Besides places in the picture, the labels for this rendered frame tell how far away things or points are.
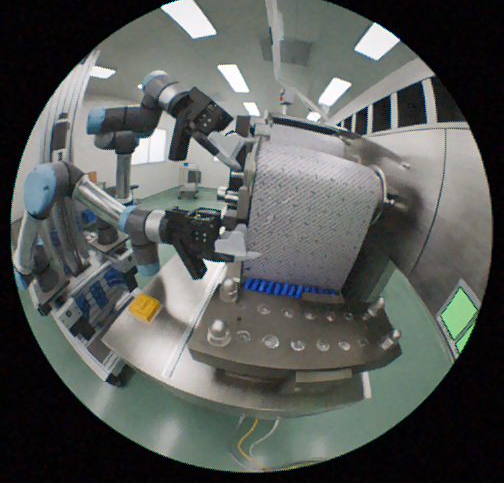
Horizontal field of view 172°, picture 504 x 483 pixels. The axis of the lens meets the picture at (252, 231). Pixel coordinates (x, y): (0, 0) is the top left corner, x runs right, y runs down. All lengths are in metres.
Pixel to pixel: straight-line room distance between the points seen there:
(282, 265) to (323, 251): 0.09
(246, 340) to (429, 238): 0.35
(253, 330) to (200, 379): 0.17
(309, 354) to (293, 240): 0.21
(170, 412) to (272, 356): 1.12
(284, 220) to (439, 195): 0.31
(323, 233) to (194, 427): 1.27
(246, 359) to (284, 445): 1.14
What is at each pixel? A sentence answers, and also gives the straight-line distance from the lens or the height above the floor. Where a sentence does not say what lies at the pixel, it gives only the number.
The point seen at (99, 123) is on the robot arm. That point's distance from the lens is 0.47.
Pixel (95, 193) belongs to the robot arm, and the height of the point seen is 1.18.
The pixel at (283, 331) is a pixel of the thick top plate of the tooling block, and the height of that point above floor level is 1.03.
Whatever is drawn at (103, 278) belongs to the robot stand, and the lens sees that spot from 1.10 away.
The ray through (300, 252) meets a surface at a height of 1.12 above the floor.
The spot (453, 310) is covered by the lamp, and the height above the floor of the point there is 1.18.
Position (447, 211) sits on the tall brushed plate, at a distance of 0.33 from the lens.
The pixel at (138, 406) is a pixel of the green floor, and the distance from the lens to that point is 1.40.
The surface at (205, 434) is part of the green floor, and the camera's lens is 1.29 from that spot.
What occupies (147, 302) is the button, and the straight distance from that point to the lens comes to 0.48.
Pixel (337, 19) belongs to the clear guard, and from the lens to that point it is 0.66.
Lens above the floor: 1.27
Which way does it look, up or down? 24 degrees down
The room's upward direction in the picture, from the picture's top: 8 degrees clockwise
